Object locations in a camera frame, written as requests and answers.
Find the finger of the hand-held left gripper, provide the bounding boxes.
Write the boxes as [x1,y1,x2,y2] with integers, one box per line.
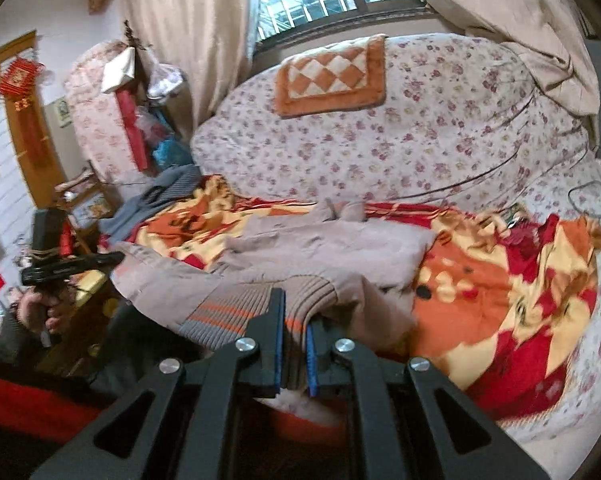
[85,251,126,273]

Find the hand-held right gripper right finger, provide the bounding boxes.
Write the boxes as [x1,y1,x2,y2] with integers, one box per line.
[305,322,551,480]

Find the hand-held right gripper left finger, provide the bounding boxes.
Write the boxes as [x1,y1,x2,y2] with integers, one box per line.
[30,287,286,480]

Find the beige zip jacket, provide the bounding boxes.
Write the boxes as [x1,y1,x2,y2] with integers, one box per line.
[113,199,439,396]

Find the person's left forearm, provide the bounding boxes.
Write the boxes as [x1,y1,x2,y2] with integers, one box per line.
[0,310,48,376]

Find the person's left hand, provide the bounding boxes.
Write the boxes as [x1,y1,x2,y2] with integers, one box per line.
[19,285,76,346]

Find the wooden chair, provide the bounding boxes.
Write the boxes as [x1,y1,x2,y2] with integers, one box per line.
[55,160,122,257]

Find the grey striped garment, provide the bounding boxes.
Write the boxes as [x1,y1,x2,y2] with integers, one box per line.
[98,164,204,248]

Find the blue plastic bag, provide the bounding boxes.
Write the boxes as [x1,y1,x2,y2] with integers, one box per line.
[150,137,194,168]

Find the floral covered furniture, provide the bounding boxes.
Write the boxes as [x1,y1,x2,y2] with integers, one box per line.
[63,40,154,182]

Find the red cloth strip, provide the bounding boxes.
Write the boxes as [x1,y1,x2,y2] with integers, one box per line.
[115,90,150,172]

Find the red knot ornament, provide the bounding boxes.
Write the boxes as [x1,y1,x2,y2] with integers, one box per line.
[0,57,46,112]

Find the orange red printed blanket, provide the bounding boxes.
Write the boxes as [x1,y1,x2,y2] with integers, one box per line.
[130,175,601,431]

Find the clear plastic bag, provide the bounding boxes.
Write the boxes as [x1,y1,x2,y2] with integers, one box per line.
[147,62,187,102]

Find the floral quilt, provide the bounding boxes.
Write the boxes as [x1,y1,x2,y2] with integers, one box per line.
[190,32,601,211]

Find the beige curtain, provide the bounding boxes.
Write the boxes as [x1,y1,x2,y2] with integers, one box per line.
[118,0,261,133]
[385,0,601,117]

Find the orange checkered cushion mat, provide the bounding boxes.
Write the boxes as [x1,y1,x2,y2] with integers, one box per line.
[274,34,387,120]

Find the wooden door frame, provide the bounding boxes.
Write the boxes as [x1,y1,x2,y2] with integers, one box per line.
[0,30,68,211]

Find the black cables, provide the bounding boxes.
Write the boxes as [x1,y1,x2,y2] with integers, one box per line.
[568,142,601,221]

